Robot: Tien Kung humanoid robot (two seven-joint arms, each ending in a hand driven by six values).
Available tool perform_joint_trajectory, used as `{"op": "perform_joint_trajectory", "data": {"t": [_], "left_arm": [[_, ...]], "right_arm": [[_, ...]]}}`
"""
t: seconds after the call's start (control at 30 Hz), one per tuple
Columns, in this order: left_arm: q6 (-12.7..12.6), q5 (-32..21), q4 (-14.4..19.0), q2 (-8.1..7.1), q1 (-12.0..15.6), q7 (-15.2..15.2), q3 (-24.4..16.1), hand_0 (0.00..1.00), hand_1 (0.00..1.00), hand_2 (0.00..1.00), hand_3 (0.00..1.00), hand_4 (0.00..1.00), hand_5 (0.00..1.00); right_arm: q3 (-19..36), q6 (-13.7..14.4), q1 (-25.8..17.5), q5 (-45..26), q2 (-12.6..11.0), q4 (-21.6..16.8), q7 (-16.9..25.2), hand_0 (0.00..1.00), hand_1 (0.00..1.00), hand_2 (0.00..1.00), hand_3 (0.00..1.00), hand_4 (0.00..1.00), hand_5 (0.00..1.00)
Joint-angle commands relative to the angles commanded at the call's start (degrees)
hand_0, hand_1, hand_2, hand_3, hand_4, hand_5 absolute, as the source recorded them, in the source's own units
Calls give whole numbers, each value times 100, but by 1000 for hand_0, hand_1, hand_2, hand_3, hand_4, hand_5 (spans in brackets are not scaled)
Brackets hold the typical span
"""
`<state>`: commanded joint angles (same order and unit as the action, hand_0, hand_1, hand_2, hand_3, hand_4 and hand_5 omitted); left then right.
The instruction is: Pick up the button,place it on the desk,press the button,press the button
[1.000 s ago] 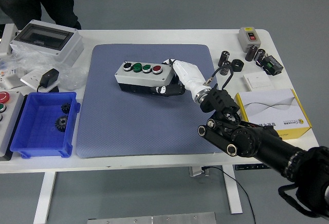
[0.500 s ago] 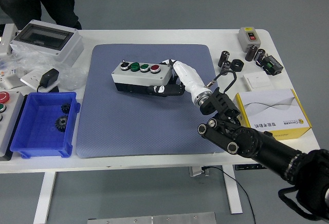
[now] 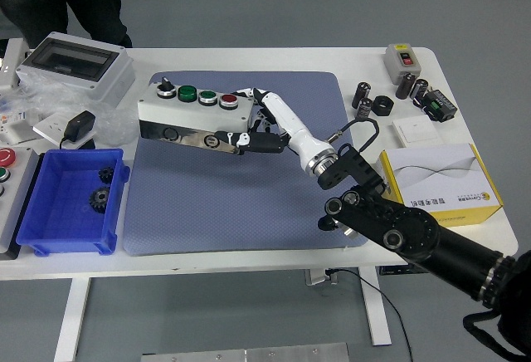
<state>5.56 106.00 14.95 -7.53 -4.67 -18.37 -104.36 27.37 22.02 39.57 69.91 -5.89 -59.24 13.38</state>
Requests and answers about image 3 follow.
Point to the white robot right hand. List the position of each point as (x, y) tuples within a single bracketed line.
[(290, 123)]

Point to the grey four-button control box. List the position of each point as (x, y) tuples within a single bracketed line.
[(186, 111)]

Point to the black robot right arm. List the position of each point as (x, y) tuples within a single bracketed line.
[(415, 229)]

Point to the black cylindrical capacitor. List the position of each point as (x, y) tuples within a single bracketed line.
[(361, 92), (365, 109), (420, 90), (405, 86)]

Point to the black hexagonal nut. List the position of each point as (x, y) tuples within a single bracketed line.
[(382, 105)]

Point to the blue-grey table mat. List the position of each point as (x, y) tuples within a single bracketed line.
[(207, 204)]

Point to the white device with foil label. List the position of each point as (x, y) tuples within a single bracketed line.
[(10, 63)]

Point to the black module with green terminal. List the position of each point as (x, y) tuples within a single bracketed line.
[(441, 106)]

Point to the clear plastic bag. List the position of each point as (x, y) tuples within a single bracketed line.
[(118, 123)]

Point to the yellow and white cardboard box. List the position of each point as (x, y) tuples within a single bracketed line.
[(439, 175)]

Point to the black power adapter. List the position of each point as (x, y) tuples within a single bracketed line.
[(81, 125)]

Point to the black table height controller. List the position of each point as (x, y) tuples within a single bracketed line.
[(398, 270)]

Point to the small black gear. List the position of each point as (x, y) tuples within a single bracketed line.
[(106, 174)]

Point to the white packaging box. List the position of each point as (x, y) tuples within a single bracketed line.
[(16, 131)]

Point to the white table leg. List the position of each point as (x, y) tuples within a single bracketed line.
[(72, 316), (375, 308)]

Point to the large black gear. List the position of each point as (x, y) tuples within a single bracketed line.
[(99, 199)]

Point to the grey metal plate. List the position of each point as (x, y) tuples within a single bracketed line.
[(249, 353)]

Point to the blue plastic bin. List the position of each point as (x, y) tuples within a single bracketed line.
[(62, 208)]

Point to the grey emergency-stop control box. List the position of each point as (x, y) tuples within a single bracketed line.
[(16, 204)]

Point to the grey enclosure with clear lid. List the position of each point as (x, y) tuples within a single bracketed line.
[(108, 81)]

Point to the grey two-button switch box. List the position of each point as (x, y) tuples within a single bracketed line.
[(394, 63)]

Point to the white wall switch plate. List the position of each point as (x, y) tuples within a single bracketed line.
[(417, 129)]

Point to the grey under-table bracket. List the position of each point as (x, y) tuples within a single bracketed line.
[(317, 277)]

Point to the white wall socket plate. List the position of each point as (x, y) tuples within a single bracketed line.
[(49, 126)]

